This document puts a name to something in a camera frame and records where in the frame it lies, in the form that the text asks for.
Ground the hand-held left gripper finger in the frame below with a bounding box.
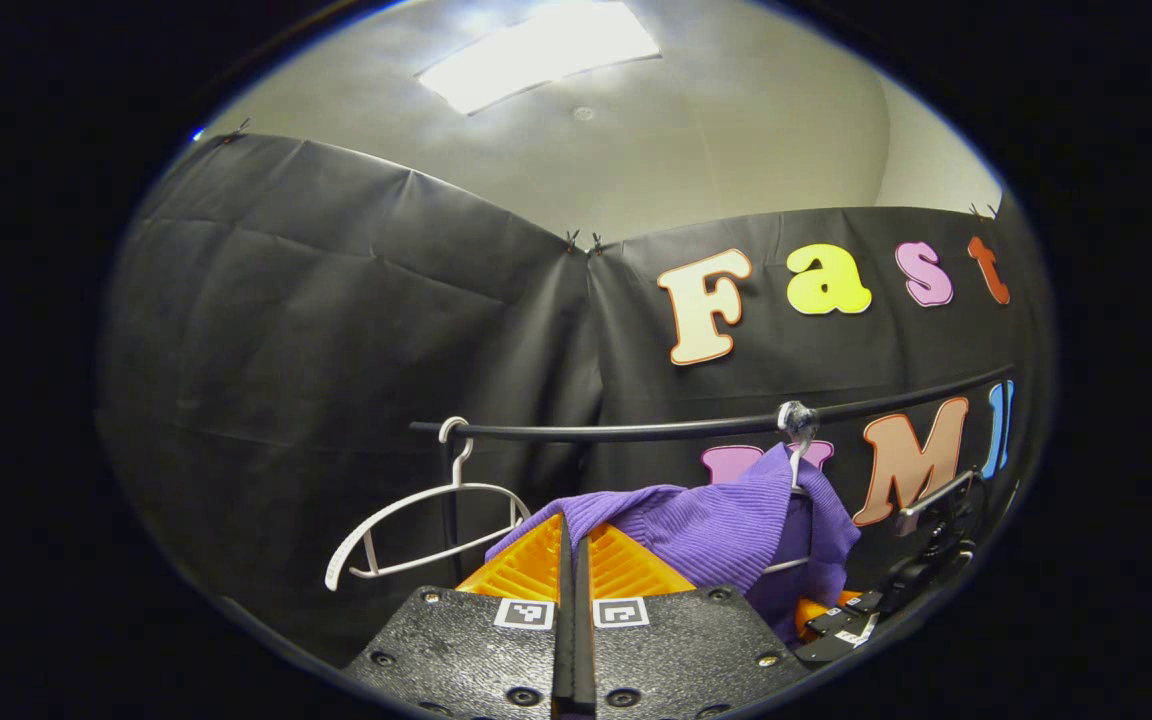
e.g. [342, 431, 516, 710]
[576, 522, 812, 720]
[344, 512, 577, 720]

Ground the purple ribbed shirt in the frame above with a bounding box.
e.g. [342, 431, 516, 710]
[484, 442, 862, 643]

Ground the white plastic hanger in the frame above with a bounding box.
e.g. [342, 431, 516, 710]
[764, 405, 819, 576]
[324, 416, 533, 593]

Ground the black clothes rack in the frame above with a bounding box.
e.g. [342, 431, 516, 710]
[409, 365, 1017, 591]

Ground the black backdrop cloth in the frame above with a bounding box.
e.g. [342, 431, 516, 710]
[96, 132, 1055, 666]

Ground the ceiling light panel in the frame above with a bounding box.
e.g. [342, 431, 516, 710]
[416, 0, 662, 116]

